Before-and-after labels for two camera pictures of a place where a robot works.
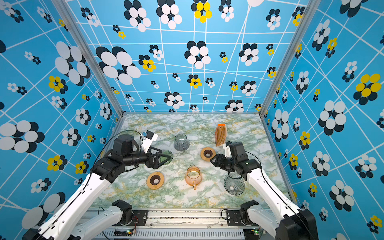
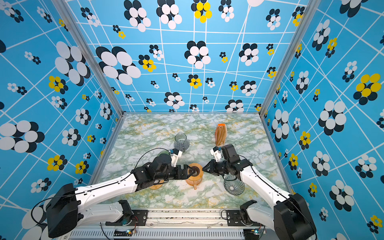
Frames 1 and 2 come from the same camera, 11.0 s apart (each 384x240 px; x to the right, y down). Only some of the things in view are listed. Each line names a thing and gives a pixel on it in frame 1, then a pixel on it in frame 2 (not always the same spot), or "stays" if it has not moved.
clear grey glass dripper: x=234 y=183 stays
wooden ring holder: x=207 y=153 -> x=199 y=172
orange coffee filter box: x=221 y=134 stays
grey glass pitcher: x=181 y=143 stays
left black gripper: x=151 y=163 -> x=180 y=176
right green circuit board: x=252 y=233 stays
